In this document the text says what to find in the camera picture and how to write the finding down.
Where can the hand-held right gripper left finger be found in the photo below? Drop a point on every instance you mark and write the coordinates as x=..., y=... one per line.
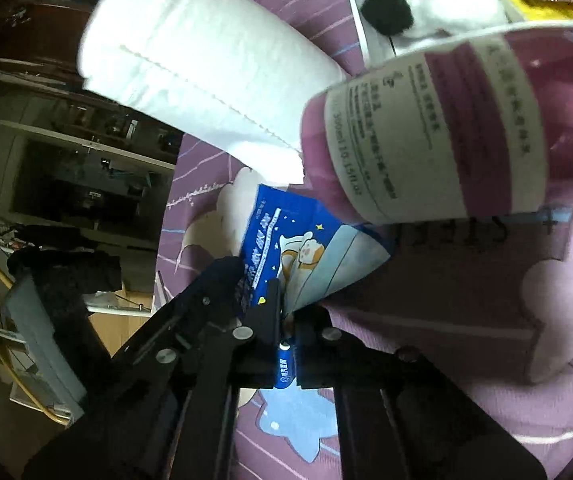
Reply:
x=266, y=320

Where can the dark cloth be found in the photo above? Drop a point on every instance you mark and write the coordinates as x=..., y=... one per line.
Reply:
x=66, y=255

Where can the dark wooden cabinet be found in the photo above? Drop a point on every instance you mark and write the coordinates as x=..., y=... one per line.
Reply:
x=31, y=40

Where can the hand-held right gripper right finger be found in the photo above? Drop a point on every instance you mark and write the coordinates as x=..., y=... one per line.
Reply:
x=311, y=345

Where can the grey plastic bin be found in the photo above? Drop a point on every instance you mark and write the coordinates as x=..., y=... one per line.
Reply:
x=36, y=340

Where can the white paper towel roll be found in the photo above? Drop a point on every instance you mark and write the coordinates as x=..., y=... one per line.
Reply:
x=191, y=50

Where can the pink bottle white label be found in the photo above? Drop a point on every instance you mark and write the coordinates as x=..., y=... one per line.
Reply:
x=441, y=135

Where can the blue cartoon print packet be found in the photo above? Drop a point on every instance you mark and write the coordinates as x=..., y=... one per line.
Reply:
x=311, y=250

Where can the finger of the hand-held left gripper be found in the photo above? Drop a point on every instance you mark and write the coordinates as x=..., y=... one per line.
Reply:
x=206, y=305

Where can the white black plush dog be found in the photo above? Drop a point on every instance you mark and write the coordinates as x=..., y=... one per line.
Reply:
x=461, y=0

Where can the purple striped tablecloth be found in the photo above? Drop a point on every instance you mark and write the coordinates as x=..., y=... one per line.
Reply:
x=466, y=285

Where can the white shelf unit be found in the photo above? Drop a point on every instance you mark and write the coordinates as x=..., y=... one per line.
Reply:
x=91, y=185

